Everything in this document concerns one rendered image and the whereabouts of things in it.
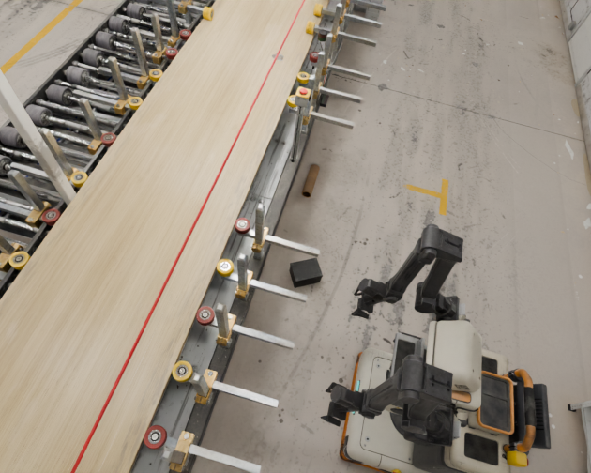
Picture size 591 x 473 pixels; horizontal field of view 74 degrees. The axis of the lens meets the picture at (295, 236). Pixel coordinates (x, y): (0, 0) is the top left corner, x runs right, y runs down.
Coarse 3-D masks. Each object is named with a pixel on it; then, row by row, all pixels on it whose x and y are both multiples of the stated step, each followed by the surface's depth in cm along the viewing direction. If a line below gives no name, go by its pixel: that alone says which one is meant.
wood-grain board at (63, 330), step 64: (256, 0) 307; (320, 0) 317; (192, 64) 260; (256, 64) 267; (128, 128) 226; (192, 128) 231; (256, 128) 237; (128, 192) 203; (192, 192) 208; (64, 256) 182; (128, 256) 185; (192, 256) 189; (0, 320) 164; (64, 320) 167; (128, 320) 170; (192, 320) 173; (0, 384) 152; (64, 384) 155; (128, 384) 157; (0, 448) 142; (64, 448) 144; (128, 448) 146
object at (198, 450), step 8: (168, 440) 155; (176, 440) 155; (192, 448) 155; (200, 448) 155; (208, 456) 154; (216, 456) 154; (224, 456) 154; (232, 464) 153; (240, 464) 153; (248, 464) 154; (256, 472) 153
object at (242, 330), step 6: (210, 324) 178; (216, 324) 179; (234, 324) 179; (234, 330) 178; (240, 330) 178; (246, 330) 178; (252, 330) 179; (252, 336) 178; (258, 336) 178; (264, 336) 178; (270, 336) 178; (270, 342) 178; (276, 342) 177; (282, 342) 178; (288, 342) 178; (294, 342) 178; (288, 348) 179
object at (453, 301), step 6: (444, 300) 153; (450, 300) 154; (456, 300) 156; (444, 306) 151; (450, 306) 153; (456, 306) 155; (438, 312) 153; (444, 312) 153; (450, 312) 152; (456, 312) 154; (456, 318) 152
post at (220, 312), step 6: (216, 306) 149; (222, 306) 149; (216, 312) 149; (222, 312) 148; (216, 318) 156; (222, 318) 154; (222, 324) 160; (228, 324) 168; (222, 330) 167; (228, 330) 174; (222, 336) 175
